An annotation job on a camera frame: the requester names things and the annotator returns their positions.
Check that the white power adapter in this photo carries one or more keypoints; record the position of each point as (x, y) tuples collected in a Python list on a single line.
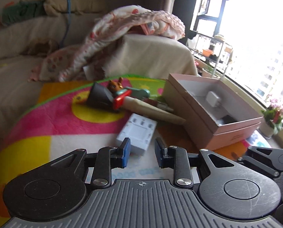
[(211, 97)]

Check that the black funnel-shaped nozzle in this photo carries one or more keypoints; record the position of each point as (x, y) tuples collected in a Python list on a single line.
[(98, 95)]

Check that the beige sofa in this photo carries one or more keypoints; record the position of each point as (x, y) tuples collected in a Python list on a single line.
[(13, 87)]

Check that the small black item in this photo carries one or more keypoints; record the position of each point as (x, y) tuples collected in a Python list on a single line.
[(227, 119)]

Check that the teal toy piece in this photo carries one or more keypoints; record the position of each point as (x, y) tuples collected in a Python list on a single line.
[(139, 92)]

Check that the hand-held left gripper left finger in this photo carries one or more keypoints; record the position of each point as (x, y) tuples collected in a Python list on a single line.
[(125, 153)]

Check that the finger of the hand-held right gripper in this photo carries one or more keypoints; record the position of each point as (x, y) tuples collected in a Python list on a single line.
[(250, 164), (252, 152)]

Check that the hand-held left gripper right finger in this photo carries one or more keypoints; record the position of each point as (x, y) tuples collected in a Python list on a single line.
[(159, 153)]

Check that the beige pillow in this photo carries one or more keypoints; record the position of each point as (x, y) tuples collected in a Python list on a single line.
[(84, 2)]

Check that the orange squirrel toy figure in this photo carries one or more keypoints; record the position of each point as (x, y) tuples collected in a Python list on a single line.
[(114, 86)]

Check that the metal rack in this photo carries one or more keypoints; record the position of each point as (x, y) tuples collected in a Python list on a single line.
[(218, 52)]

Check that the pink cardboard box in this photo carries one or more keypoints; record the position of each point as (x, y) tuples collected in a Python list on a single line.
[(203, 123)]

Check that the green plush toy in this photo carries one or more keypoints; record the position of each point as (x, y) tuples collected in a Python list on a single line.
[(20, 11)]

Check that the orange basin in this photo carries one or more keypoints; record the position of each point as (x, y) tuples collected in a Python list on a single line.
[(207, 52)]

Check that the red basin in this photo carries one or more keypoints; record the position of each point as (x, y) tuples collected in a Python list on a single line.
[(197, 64)]

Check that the potted green plant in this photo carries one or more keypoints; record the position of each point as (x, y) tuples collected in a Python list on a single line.
[(210, 72)]

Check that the pink printed blanket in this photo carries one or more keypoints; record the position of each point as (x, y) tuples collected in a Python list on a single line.
[(96, 35)]

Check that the potted pink flower plant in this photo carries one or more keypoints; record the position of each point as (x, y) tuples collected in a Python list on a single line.
[(274, 114)]

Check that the red plastic item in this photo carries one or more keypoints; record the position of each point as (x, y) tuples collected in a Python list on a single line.
[(120, 101)]

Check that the colourful play mat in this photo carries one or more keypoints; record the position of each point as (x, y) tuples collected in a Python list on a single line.
[(60, 123)]

